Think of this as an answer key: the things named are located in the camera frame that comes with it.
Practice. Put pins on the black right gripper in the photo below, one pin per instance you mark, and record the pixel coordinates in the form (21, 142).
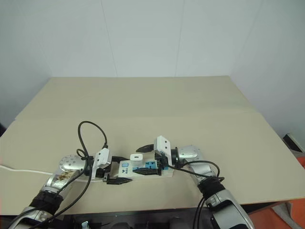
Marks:
(160, 162)

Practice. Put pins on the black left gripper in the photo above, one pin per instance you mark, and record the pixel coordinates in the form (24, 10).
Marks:
(103, 172)

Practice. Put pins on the white power strip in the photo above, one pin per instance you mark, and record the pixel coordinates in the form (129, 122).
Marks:
(126, 175)

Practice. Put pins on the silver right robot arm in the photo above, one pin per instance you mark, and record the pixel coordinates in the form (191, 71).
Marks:
(190, 152)

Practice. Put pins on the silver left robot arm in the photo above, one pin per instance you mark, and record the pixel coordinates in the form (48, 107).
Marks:
(68, 164)

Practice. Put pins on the white charger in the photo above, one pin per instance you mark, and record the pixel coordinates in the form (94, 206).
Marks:
(136, 161)

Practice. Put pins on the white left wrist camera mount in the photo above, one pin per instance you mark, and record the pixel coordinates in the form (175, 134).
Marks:
(102, 158)

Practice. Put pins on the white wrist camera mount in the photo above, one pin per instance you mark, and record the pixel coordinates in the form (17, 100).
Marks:
(102, 158)
(164, 145)

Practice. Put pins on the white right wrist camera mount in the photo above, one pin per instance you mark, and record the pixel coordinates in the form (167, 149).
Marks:
(164, 145)

